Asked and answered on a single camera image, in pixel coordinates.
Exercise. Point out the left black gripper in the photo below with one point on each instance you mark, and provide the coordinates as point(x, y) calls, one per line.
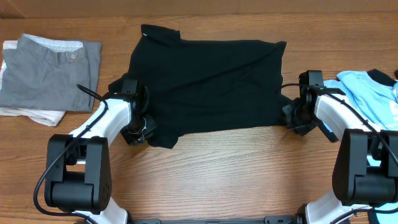
point(135, 140)

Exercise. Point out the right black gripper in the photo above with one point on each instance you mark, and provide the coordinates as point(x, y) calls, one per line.
point(292, 116)

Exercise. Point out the black polo shirt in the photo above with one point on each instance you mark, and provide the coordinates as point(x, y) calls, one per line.
point(200, 86)

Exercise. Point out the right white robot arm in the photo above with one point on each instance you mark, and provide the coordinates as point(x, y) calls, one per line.
point(364, 178)

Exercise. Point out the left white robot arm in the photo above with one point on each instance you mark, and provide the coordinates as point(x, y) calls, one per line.
point(77, 181)

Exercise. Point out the light blue t-shirt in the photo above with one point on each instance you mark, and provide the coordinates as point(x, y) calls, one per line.
point(372, 94)

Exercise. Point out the folded white garment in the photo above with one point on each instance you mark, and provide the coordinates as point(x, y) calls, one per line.
point(45, 117)

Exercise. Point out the folded grey shorts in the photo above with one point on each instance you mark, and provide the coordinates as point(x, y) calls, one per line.
point(45, 74)

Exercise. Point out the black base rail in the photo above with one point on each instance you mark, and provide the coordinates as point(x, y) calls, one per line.
point(211, 221)

